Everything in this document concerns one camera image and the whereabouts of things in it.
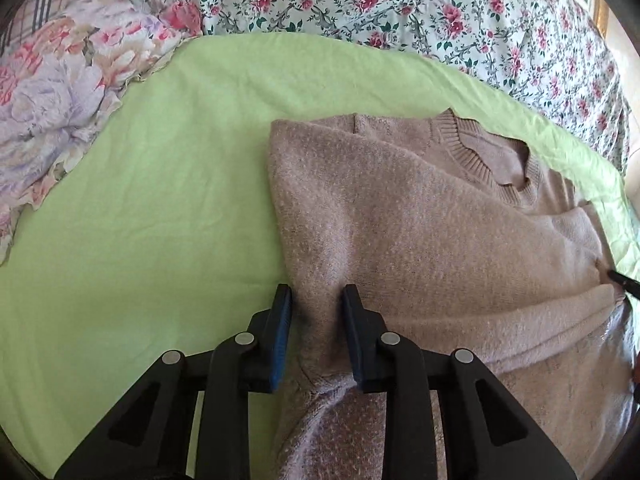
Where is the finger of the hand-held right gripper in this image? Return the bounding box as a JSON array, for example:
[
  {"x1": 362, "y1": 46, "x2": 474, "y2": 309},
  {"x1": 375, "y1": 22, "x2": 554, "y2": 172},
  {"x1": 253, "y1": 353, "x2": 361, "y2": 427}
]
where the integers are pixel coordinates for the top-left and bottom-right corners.
[{"x1": 606, "y1": 269, "x2": 640, "y2": 297}]

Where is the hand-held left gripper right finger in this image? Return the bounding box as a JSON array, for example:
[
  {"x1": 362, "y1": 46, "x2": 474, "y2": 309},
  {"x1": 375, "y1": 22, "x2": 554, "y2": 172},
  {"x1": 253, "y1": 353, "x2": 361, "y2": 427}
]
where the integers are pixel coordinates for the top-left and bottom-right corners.
[{"x1": 341, "y1": 284, "x2": 581, "y2": 480}]

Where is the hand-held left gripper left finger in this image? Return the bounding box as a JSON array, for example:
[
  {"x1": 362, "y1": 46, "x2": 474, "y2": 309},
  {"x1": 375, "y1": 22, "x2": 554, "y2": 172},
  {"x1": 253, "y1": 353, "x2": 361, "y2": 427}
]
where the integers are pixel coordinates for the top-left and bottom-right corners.
[{"x1": 54, "y1": 283, "x2": 293, "y2": 480}]

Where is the pink knit sweater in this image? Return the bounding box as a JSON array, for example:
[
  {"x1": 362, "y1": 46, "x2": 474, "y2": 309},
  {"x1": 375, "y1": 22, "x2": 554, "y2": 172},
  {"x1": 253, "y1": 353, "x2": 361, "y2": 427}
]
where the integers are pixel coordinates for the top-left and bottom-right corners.
[{"x1": 269, "y1": 108, "x2": 637, "y2": 480}]

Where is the light green blanket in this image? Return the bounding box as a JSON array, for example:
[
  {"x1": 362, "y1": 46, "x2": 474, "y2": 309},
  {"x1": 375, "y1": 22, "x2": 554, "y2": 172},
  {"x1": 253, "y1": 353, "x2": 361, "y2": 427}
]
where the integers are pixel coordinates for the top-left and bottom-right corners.
[{"x1": 0, "y1": 35, "x2": 640, "y2": 466}]

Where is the small floral bedsheet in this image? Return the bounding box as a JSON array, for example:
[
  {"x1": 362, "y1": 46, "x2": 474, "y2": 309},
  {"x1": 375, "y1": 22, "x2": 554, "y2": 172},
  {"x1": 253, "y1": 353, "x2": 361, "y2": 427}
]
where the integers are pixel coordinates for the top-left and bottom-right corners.
[{"x1": 192, "y1": 0, "x2": 632, "y2": 176}]

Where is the large floral pillow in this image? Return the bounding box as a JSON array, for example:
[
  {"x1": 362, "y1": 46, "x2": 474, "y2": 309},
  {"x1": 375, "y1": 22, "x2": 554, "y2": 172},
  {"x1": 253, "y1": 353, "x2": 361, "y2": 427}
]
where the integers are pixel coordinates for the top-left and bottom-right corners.
[{"x1": 0, "y1": 0, "x2": 203, "y2": 266}]

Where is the gold picture frame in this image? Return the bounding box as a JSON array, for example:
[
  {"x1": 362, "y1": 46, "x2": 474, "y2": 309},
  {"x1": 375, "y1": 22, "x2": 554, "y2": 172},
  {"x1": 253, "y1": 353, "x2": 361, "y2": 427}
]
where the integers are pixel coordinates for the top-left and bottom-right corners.
[{"x1": 540, "y1": 0, "x2": 613, "y2": 41}]

